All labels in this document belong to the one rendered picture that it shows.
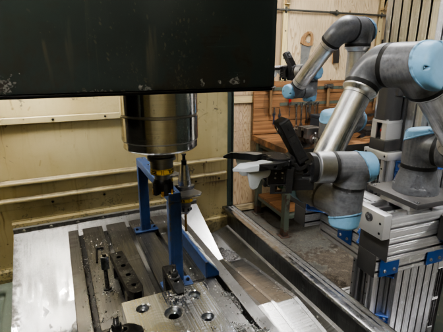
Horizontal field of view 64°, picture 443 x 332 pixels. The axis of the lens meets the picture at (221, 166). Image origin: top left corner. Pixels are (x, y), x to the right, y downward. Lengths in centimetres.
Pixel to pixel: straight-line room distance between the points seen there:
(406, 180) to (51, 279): 144
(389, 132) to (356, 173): 74
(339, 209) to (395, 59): 39
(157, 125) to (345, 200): 48
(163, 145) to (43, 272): 115
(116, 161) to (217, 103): 60
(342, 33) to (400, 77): 76
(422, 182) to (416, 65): 53
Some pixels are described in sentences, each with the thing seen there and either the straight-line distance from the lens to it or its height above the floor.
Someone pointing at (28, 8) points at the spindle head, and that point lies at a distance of 61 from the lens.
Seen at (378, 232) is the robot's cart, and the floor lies 105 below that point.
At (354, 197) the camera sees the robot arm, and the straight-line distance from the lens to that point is 89.
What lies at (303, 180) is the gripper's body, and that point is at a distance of 84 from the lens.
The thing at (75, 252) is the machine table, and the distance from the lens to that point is 151.
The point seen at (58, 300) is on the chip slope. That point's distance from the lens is 164.
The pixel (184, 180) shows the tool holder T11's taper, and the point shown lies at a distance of 113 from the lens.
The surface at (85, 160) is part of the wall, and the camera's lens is 179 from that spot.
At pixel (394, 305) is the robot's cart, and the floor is 54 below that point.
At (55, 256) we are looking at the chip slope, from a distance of 177.
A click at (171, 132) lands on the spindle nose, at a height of 147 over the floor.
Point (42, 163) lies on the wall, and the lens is 179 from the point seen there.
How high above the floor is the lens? 160
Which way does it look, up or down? 16 degrees down
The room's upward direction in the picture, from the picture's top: straight up
